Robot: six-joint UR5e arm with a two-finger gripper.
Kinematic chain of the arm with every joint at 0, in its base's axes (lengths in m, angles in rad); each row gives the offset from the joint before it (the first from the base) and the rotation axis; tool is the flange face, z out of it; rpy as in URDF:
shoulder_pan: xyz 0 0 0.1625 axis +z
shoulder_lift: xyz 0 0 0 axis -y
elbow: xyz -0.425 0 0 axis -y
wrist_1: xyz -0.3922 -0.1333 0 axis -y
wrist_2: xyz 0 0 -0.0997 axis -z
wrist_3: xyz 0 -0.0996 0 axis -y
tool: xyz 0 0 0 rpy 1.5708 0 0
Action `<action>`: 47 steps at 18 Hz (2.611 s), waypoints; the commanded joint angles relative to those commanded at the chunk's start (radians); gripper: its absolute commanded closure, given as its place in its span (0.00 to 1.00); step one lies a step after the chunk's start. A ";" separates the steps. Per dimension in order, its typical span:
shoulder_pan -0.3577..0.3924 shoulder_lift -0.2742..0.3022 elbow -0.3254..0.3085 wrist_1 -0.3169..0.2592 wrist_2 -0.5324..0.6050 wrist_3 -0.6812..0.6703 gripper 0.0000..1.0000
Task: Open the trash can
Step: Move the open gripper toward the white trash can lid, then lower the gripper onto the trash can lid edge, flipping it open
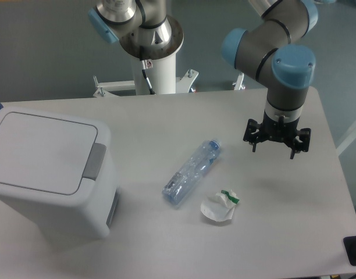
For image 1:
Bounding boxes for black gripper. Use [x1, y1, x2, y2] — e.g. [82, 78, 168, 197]
[243, 110, 311, 159]

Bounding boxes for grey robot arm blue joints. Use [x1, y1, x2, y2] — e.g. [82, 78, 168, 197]
[88, 1, 318, 122]

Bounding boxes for white trash can body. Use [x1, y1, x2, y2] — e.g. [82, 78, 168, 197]
[0, 106, 119, 238]

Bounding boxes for white trash can lid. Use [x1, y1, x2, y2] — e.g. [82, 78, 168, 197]
[0, 112, 98, 195]

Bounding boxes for crumpled white paper cup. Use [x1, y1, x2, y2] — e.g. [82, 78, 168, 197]
[200, 189, 240, 223]

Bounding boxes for crushed clear plastic bottle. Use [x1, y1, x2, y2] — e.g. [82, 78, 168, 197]
[162, 139, 220, 206]

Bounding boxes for black device at table edge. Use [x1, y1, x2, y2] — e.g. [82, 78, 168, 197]
[343, 236, 356, 266]

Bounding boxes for grey lid push button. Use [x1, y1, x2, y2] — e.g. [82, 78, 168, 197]
[83, 143, 106, 181]

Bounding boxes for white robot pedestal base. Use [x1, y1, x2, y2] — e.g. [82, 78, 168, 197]
[92, 17, 247, 98]

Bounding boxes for black cable on pedestal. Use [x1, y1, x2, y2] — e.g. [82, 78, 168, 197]
[138, 46, 156, 95]

